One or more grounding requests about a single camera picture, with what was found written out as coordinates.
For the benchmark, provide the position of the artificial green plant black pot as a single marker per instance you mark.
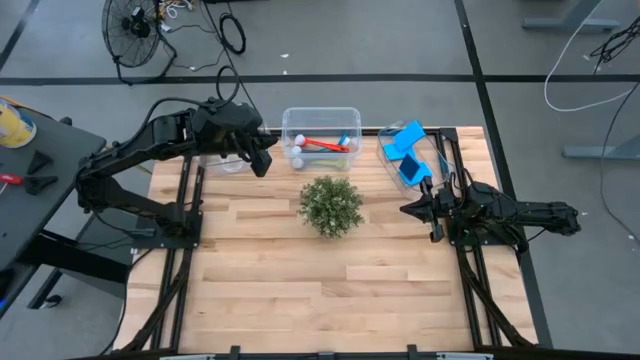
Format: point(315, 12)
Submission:
point(330, 205)

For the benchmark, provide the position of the black triangular clamp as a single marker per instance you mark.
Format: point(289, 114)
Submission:
point(39, 162)
point(37, 184)

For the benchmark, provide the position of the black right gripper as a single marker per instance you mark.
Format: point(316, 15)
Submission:
point(440, 202)

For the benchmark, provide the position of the grey desk foot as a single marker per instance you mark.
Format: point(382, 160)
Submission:
point(600, 151)
point(570, 23)

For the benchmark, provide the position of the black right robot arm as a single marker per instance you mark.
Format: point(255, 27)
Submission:
point(525, 212)

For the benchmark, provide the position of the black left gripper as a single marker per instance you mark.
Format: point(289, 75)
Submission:
point(230, 125)

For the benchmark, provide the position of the yellow-green dish brush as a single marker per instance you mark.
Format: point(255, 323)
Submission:
point(325, 163)

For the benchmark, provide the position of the red dish brush white bristles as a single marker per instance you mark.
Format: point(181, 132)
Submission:
point(322, 145)

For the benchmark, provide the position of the teal dish brush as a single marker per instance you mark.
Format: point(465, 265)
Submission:
point(344, 141)

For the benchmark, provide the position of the black floor fan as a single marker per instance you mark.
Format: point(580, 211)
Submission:
point(131, 30)

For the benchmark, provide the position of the tall frosted plastic bin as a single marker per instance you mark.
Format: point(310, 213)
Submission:
point(320, 120)

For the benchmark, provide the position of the black aluminium rig frame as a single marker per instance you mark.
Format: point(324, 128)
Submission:
point(175, 310)

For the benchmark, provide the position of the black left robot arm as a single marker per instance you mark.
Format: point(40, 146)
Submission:
point(125, 150)

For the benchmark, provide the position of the black side table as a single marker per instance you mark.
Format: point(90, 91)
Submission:
point(40, 215)

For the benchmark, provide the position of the light blue cellulose sponge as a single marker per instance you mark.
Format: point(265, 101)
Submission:
point(410, 135)
point(392, 152)
point(425, 174)

